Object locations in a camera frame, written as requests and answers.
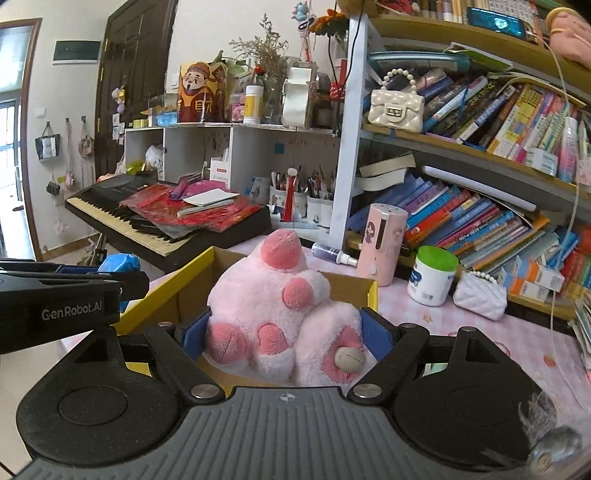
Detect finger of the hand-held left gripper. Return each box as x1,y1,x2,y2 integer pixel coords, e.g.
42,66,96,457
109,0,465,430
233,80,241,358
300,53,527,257
0,271,150,303
0,260,102,279

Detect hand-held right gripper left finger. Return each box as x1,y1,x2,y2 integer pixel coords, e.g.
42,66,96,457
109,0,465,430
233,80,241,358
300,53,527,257
55,308,222,404

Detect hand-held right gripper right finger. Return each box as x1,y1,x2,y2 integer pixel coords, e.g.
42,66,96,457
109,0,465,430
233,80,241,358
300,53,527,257
347,308,513,403

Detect yellow cardboard box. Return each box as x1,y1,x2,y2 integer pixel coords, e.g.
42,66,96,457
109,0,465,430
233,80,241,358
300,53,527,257
113,246,379,398

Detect pink plush toy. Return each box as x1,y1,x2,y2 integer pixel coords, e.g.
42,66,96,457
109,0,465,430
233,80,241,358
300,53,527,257
205,230,368,386

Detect blue plastic bag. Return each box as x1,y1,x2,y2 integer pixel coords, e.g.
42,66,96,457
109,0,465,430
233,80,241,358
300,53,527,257
98,253,140,278

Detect white jar green lid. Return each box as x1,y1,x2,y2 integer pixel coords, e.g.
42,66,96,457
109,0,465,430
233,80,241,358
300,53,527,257
407,246,459,306

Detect black electronic keyboard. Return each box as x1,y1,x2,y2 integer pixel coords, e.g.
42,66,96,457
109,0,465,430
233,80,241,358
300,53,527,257
65,174,273,273

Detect pink checked tablecloth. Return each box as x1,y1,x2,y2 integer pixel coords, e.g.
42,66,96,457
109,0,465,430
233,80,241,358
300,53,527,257
60,240,591,416

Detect pink rectangular box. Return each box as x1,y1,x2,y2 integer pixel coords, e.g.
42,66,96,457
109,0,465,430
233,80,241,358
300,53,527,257
359,202,409,287

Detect small spray bottle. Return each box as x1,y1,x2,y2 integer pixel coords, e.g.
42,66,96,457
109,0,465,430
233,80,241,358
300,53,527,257
311,242,359,267

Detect red patterned bag pile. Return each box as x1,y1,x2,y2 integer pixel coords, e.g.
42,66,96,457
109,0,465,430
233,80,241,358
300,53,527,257
121,182,262,232

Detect white quilted purse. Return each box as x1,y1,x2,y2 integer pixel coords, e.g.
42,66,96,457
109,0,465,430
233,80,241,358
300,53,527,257
453,270,509,321

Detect magenta cloth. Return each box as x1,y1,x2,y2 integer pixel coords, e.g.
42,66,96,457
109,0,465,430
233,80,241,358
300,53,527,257
168,174,227,200

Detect white notebook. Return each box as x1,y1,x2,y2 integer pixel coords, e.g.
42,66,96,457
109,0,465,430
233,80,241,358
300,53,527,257
183,188,240,208

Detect hanging tote bag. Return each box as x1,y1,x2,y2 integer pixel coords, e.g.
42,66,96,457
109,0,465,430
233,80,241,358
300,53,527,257
36,121,62,161

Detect white plastic bag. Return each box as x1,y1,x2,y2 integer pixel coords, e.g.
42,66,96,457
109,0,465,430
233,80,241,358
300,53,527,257
144,144,164,178

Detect pink hanging bag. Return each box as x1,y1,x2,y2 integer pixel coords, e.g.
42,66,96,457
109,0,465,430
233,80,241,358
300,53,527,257
78,117,95,158

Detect white pen cup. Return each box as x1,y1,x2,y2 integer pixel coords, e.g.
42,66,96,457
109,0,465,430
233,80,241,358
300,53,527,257
306,170,334,228
269,172,308,221

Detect white red-print box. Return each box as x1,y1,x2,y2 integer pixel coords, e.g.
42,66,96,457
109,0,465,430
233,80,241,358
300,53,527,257
207,158,232,190

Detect pile of leaning books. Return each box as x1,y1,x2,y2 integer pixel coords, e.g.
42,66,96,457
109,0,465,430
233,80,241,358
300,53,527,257
346,174,591,301
421,69,591,178

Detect red tassel ornament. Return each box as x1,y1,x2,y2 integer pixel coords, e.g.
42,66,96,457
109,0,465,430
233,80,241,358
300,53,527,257
284,168,297,224

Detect thick grey book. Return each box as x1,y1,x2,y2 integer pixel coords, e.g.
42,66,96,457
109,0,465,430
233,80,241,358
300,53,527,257
359,152,417,191

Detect white cubby shelf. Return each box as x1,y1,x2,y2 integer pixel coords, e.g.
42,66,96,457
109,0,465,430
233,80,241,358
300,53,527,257
124,122,343,228

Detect fortune god printed box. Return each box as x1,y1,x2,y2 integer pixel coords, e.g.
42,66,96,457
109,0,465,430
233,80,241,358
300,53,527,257
178,61,227,124

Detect wooden bookshelf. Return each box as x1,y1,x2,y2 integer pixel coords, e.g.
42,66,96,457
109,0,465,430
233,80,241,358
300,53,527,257
331,13,591,324

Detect stack of papers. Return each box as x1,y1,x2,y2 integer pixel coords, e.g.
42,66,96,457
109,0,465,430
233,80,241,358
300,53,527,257
570,300,591,370

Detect white bottle yellow label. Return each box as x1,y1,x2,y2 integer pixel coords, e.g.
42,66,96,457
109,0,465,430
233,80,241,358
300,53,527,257
243,84,263,125

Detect dark brown door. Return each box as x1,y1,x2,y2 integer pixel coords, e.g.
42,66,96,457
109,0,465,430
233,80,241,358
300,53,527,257
95,0,179,155

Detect white ribbon roll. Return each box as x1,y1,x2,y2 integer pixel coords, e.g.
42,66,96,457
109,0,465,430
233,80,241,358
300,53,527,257
281,62,319,129

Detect dried flower bunch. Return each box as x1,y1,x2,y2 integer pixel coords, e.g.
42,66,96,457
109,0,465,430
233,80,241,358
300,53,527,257
228,13,289,123

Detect clear container blue lid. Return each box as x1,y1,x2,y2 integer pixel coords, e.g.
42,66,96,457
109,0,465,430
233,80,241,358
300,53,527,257
367,51,465,77

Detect orange artificial flowers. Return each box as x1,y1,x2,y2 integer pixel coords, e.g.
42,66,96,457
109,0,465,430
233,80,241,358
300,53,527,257
308,11,348,37

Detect unicorn ornament pen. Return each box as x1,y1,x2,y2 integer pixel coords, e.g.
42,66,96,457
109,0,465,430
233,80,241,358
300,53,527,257
292,1,317,63

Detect row of upright books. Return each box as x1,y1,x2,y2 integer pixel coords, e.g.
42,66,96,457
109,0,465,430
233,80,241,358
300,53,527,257
406,0,561,25

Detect smartphone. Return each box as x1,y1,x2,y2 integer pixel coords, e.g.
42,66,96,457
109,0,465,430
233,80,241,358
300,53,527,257
466,7,527,38

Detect pink doll plush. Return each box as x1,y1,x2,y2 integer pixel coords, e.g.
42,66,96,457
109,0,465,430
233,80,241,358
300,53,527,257
546,7,591,70

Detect black wall panel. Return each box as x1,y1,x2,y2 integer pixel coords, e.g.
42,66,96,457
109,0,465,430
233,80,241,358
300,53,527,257
52,40,101,63

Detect white pearl-handled handbag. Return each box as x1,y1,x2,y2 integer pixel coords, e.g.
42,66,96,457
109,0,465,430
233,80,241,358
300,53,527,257
368,68,424,134

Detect white cable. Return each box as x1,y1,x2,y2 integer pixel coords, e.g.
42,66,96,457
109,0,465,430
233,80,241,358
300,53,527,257
529,28,583,370

